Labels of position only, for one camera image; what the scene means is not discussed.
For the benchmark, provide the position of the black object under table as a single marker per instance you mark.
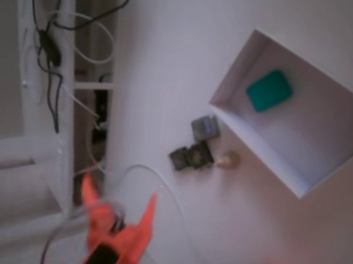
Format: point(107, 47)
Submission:
point(101, 105)

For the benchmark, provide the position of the white metal frame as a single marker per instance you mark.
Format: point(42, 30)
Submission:
point(36, 107)

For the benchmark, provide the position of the white cardboard bin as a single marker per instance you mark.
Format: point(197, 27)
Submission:
point(295, 156)

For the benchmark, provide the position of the orange fixed gripper finger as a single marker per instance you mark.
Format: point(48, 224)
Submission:
point(147, 222)

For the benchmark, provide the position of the small beige bear figurine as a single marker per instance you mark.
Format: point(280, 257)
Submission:
point(229, 160)

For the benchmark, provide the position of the grey square block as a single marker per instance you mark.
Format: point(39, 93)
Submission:
point(205, 127)

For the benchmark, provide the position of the black box with red label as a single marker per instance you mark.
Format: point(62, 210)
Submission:
point(199, 156)

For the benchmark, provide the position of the beige linen curtain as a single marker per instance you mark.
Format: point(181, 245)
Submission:
point(11, 255)

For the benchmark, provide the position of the black box with clear lid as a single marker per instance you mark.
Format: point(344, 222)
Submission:
point(177, 160)

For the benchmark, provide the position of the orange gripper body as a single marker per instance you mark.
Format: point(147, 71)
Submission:
point(103, 235)

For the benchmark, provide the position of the orange moving gripper finger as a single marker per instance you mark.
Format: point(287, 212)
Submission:
point(98, 215)

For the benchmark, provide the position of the green rounded cube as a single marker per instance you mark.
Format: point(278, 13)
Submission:
point(269, 91)

